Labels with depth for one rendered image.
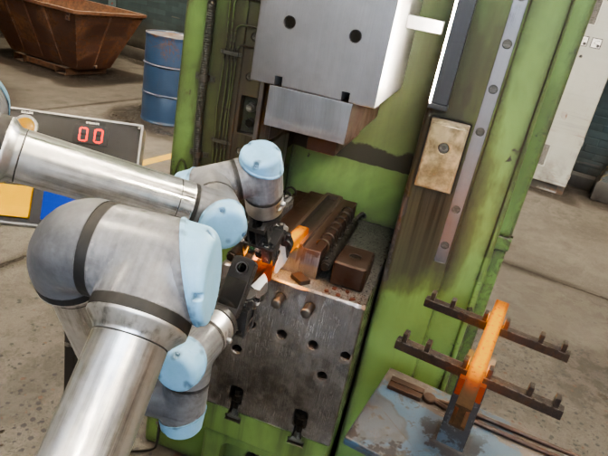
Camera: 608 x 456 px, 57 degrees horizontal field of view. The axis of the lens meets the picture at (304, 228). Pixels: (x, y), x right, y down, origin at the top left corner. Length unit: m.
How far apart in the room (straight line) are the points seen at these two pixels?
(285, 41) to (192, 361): 0.74
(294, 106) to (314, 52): 0.13
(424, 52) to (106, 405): 1.37
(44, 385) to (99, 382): 1.86
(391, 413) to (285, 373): 0.32
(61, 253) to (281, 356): 0.92
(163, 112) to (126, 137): 4.59
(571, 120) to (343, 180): 4.88
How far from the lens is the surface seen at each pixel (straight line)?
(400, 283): 1.53
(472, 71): 1.37
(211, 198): 0.86
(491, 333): 1.22
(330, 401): 1.52
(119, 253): 0.63
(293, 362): 1.49
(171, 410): 0.99
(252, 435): 1.69
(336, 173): 1.82
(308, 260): 1.40
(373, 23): 1.25
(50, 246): 0.68
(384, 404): 1.37
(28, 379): 2.50
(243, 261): 1.04
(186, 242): 0.62
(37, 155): 0.82
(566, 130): 6.53
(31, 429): 2.30
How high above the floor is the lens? 1.59
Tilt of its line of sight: 23 degrees down
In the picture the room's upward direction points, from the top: 11 degrees clockwise
